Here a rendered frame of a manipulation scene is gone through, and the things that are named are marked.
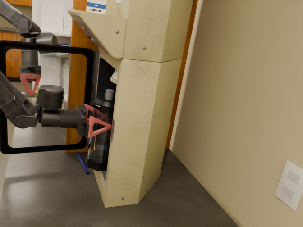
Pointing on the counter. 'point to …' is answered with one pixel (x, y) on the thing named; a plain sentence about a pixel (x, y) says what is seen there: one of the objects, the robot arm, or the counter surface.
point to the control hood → (103, 30)
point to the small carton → (96, 6)
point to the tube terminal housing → (143, 95)
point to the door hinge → (94, 79)
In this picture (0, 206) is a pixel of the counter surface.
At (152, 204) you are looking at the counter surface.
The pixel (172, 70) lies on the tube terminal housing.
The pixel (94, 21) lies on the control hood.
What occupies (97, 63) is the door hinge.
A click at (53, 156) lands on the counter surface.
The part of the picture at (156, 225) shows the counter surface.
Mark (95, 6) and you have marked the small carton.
